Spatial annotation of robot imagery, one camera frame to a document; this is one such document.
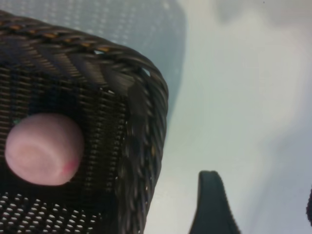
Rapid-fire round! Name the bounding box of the pink peach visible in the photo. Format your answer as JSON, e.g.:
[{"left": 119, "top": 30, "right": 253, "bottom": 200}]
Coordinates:
[{"left": 4, "top": 114, "right": 85, "bottom": 187}]

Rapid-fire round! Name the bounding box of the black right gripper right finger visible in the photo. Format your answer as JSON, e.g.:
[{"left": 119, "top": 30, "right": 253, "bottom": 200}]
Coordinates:
[{"left": 305, "top": 183, "right": 312, "bottom": 218}]

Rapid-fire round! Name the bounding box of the dark brown woven basket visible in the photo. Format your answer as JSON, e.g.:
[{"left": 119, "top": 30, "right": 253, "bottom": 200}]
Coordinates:
[{"left": 0, "top": 9, "right": 169, "bottom": 234}]

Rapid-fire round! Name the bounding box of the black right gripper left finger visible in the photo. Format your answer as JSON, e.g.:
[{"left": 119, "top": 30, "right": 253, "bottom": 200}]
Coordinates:
[{"left": 188, "top": 170, "right": 241, "bottom": 234}]

